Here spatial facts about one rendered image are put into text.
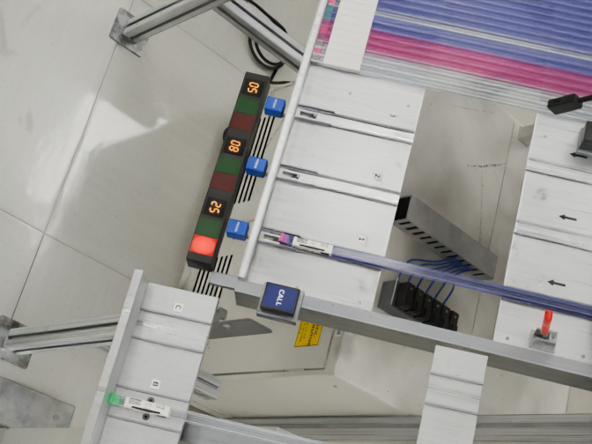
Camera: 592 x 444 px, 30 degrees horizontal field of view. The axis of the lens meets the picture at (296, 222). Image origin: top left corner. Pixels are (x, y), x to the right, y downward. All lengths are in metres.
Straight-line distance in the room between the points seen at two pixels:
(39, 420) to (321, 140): 0.86
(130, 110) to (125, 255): 0.32
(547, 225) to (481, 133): 0.59
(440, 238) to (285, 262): 0.48
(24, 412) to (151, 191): 0.56
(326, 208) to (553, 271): 0.35
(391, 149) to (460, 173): 0.48
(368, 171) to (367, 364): 0.39
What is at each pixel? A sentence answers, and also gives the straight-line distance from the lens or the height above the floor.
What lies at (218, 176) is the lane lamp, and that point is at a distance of 1.72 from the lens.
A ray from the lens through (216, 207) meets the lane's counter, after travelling 1.70.
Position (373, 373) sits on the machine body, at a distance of 1.96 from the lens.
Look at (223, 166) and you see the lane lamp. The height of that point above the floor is 0.65.
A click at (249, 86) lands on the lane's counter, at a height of 0.65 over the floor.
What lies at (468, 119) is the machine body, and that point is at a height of 0.62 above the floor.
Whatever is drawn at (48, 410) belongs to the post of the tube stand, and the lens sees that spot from 2.26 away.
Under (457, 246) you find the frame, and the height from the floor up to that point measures 0.66.
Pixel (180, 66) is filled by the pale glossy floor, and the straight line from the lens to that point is 2.57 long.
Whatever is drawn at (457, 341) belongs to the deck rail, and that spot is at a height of 0.95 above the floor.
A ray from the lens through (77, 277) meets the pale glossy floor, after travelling 2.32.
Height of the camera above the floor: 1.98
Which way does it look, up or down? 47 degrees down
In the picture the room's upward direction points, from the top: 78 degrees clockwise
